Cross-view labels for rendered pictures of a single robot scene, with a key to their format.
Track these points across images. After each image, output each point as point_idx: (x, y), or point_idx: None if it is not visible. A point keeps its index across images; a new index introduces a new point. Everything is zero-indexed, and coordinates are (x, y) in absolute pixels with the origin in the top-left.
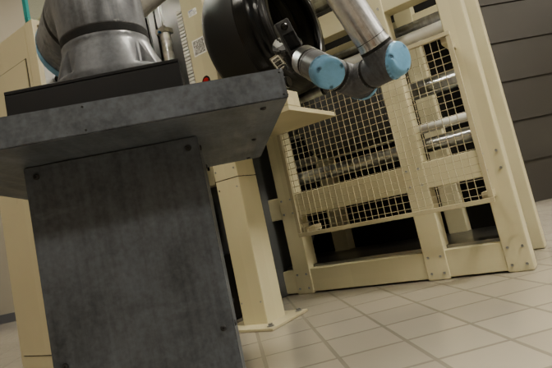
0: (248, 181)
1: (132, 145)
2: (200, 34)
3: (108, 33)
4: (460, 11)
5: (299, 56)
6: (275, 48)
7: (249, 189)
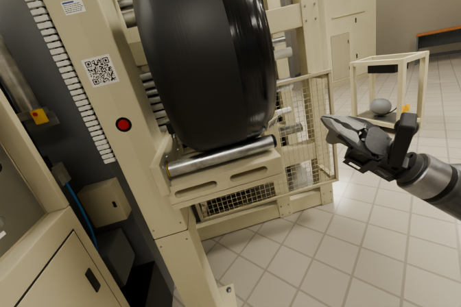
0: (190, 223)
1: None
2: (99, 51)
3: None
4: (320, 48)
5: (447, 183)
6: (357, 144)
7: (192, 230)
